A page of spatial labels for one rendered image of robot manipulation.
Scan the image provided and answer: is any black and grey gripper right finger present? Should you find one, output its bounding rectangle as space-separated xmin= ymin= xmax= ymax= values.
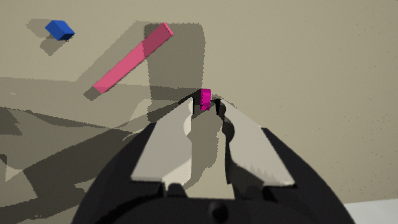
xmin=215 ymin=98 xmax=356 ymax=224

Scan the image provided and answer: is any pink rod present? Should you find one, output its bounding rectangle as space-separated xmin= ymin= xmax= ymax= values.
xmin=94 ymin=23 xmax=174 ymax=94

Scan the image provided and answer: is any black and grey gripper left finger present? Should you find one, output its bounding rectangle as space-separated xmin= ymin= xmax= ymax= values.
xmin=71 ymin=97 xmax=195 ymax=224

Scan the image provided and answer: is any small blue cube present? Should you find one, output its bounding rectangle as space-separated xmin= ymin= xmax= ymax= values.
xmin=45 ymin=20 xmax=75 ymax=41

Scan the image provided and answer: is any small magenta block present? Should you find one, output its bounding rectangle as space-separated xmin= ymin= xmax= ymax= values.
xmin=200 ymin=89 xmax=211 ymax=110

